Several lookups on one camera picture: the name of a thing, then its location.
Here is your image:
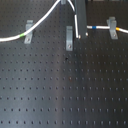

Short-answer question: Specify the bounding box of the right grey cable clip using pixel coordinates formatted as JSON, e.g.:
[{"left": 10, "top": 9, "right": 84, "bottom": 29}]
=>
[{"left": 107, "top": 17, "right": 118, "bottom": 40}]

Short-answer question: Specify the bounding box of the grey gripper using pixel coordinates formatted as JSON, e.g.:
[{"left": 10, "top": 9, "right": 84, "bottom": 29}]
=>
[{"left": 60, "top": 0, "right": 87, "bottom": 38}]

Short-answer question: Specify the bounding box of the grey cable clip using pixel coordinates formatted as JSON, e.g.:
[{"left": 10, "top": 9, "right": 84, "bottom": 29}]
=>
[
  {"left": 107, "top": 17, "right": 118, "bottom": 40},
  {"left": 66, "top": 26, "right": 73, "bottom": 51},
  {"left": 24, "top": 20, "right": 34, "bottom": 44}
]

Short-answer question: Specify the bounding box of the white cable with coloured bands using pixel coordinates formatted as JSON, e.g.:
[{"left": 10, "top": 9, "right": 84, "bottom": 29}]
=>
[{"left": 0, "top": 0, "right": 128, "bottom": 43}]

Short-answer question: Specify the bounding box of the left grey cable clip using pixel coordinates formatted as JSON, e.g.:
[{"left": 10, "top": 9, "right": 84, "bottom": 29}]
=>
[{"left": 24, "top": 20, "right": 34, "bottom": 44}]

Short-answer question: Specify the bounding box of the middle grey cable clip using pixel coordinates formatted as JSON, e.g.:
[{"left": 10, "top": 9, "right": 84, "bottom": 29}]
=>
[{"left": 66, "top": 26, "right": 73, "bottom": 51}]

